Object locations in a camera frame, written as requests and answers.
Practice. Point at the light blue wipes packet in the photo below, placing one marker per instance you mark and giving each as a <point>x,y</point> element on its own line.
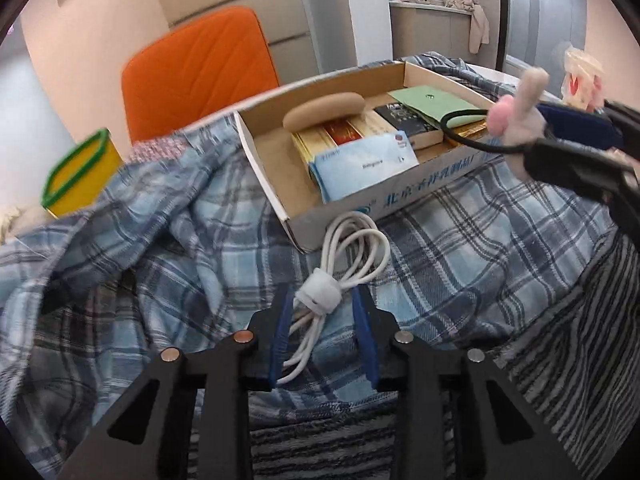
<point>360,165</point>

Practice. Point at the dotted patterned cloth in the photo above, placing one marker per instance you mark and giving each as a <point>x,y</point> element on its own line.
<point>155,149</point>

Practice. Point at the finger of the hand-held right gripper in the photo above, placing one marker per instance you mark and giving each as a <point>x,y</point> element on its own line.
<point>575,127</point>
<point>565,162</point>

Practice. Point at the grey striped cloth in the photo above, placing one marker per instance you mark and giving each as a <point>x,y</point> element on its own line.
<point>550,335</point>

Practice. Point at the yellow container with green rim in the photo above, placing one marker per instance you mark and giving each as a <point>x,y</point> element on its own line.
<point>85,180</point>

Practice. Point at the gold and red cigarette box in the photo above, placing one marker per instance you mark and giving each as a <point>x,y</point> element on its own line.
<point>345,132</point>

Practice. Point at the beige drawer cabinet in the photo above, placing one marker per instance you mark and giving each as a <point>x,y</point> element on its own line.
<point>300,10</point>

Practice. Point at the sink counter cabinet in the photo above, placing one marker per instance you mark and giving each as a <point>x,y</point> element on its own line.
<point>430,35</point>

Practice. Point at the beige towel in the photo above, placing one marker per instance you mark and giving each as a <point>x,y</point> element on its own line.
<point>480,30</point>

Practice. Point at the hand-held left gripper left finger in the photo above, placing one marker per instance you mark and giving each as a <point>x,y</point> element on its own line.
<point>280,335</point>

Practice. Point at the beige round vented case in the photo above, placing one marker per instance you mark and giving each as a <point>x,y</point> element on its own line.
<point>320,110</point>

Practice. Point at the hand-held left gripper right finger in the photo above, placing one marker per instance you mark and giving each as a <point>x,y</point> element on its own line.
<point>367,345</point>

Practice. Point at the blue plaid shirt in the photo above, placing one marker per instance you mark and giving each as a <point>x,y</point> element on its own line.
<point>150,260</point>

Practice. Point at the orange chair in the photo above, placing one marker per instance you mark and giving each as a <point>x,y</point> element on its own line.
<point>200,70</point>

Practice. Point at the green fabric pouch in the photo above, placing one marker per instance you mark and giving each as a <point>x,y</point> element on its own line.
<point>425,102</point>

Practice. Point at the gold and blue tissue packet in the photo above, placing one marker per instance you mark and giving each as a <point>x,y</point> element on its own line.
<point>462,136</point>

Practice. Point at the cardboard box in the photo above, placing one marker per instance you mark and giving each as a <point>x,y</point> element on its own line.
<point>272,160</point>

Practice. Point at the black tissue packet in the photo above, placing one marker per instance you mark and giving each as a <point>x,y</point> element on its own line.
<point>400,117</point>

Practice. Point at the clear plastic bag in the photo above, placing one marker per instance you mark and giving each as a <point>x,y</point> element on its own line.
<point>580,75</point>

